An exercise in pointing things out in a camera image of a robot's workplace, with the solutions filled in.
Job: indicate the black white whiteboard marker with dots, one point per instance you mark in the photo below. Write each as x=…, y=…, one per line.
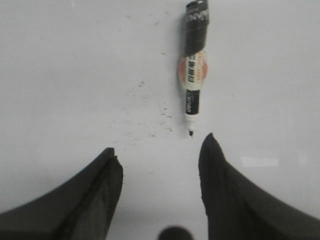
x=193, y=68

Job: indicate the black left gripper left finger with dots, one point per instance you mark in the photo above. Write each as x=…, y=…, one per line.
x=80, y=209

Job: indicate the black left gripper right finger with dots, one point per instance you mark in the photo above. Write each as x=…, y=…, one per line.
x=237, y=209

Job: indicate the white glossy whiteboard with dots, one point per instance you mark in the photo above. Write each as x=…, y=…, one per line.
x=78, y=76

